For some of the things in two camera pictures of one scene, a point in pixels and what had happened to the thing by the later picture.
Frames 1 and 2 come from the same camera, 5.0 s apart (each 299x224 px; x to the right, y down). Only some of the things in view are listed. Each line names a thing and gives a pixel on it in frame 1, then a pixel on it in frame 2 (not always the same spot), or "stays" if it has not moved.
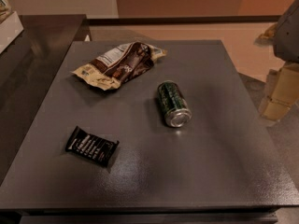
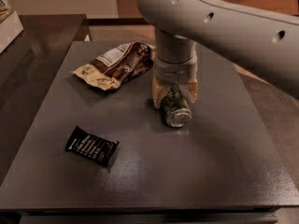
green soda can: x=173 y=105 stays
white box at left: x=10 y=29 stays
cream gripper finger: x=281 y=93 to x=175 y=70
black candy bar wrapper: x=92 y=147 stays
